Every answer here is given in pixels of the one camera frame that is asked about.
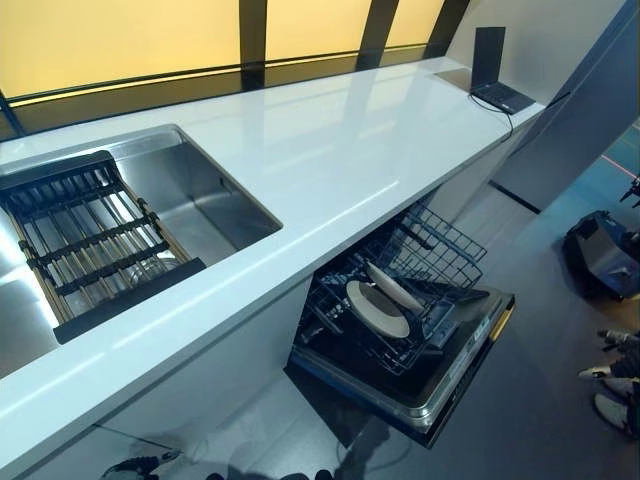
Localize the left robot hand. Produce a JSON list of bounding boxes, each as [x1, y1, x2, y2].
[[102, 448, 184, 480]]

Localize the beige ceramic plate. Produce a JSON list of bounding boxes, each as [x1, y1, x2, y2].
[[345, 279, 412, 340], [364, 260, 424, 314]]

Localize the dishwasher door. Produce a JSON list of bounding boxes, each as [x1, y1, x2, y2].
[[284, 287, 519, 451]]

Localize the black sink dish rack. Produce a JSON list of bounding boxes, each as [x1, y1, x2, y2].
[[0, 149, 207, 346]]

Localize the metal sink drain strainer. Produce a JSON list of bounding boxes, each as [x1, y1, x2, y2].
[[115, 252, 177, 294]]

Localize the stainless steel sink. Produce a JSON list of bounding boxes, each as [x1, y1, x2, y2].
[[0, 123, 284, 381]]

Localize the white sneaker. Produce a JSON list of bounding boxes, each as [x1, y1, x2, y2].
[[578, 364, 615, 382], [592, 392, 636, 441]]

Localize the person's dark trouser leg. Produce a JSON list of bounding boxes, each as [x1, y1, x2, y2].
[[610, 344, 640, 381]]

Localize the black equipment case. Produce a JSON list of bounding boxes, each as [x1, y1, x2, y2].
[[560, 209, 640, 302]]

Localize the black laptop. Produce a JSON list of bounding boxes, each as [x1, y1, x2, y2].
[[468, 26, 537, 114]]

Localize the dark grey tall cabinet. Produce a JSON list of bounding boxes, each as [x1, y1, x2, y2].
[[492, 0, 640, 215]]

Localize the dishwasher wire rack with tines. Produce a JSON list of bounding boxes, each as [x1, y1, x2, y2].
[[294, 249, 459, 376]]

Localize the empty dishwasher wire basket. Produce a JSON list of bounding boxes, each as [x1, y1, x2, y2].
[[372, 199, 489, 291]]

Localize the black window frame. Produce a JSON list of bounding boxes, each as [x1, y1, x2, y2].
[[0, 0, 471, 141]]

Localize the black laptop cable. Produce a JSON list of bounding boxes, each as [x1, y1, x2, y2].
[[467, 89, 516, 146]]

